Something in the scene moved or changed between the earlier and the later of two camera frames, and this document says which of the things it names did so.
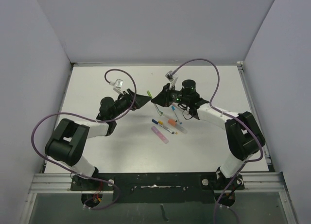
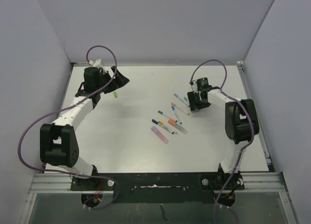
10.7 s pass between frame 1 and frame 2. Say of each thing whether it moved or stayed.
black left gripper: moved
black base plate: stayed
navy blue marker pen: stayed
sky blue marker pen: stayed
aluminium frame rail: stayed
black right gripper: moved
